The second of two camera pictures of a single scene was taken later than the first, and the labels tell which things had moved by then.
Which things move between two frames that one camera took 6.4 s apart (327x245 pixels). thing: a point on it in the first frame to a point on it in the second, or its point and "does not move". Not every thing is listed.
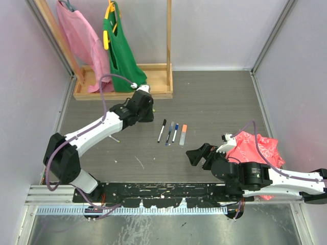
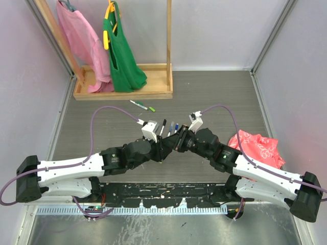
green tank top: [125, 63] does not move
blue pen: [168, 138] does not move
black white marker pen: [162, 130] does not move
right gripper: [194, 155] to [180, 138]
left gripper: [149, 117] to [161, 150]
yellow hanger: [110, 8] does not move
